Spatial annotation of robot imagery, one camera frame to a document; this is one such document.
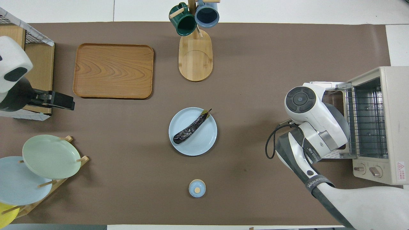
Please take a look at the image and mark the black wire basket frame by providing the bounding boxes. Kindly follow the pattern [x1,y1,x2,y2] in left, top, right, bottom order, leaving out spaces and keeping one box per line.
[0,14,42,45]

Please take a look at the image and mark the two-tier wooden shelf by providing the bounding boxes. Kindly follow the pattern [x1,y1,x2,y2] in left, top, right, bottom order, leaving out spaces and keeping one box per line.
[0,25,55,120]

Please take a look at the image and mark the glass oven door with handle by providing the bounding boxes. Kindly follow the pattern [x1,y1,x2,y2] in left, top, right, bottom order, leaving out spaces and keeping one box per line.
[308,81,355,159]

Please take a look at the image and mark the pale green ceramic plate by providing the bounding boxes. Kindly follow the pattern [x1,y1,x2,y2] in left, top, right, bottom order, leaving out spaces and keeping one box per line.
[22,134,81,180]

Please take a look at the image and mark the brown paper table mat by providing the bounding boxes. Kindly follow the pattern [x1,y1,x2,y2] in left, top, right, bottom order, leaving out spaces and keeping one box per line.
[0,22,407,226]

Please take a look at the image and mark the dark roasted eggplant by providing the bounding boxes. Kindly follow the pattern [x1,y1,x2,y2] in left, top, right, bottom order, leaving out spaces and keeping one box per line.
[173,108,212,145]

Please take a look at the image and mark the dark green ceramic mug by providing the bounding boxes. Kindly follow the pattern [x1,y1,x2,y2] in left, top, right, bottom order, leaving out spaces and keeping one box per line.
[169,3,197,36]

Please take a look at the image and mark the wooden mug tree stand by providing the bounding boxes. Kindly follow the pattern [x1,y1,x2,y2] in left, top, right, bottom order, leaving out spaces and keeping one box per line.
[169,0,221,82]

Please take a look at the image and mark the yellow ceramic plate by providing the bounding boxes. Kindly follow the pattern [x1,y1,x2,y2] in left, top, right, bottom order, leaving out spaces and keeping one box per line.
[0,202,20,230]

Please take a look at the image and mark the metal oven wire rack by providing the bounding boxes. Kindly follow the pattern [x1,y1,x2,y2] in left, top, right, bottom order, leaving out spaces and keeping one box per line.
[346,86,388,157]

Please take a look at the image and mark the blue ceramic mug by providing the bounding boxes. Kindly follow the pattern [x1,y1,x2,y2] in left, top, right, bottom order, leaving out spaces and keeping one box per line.
[194,0,220,28]

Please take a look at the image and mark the light blue ceramic plate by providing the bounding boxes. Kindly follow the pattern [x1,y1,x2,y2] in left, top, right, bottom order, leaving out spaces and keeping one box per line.
[0,156,53,206]
[168,107,218,157]

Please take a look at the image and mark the cream toaster oven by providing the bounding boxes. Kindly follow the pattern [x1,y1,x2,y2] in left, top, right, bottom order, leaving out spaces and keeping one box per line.
[343,66,409,185]

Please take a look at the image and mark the wooden plate rack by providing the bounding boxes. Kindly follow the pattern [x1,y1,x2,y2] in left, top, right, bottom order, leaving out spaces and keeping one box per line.
[0,136,90,219]

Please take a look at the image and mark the rectangular wooden serving tray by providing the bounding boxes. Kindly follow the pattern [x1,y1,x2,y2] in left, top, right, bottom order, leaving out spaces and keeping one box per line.
[73,43,154,99]

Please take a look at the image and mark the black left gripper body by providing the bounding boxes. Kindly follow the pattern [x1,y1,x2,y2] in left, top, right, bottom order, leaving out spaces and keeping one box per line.
[30,90,75,111]

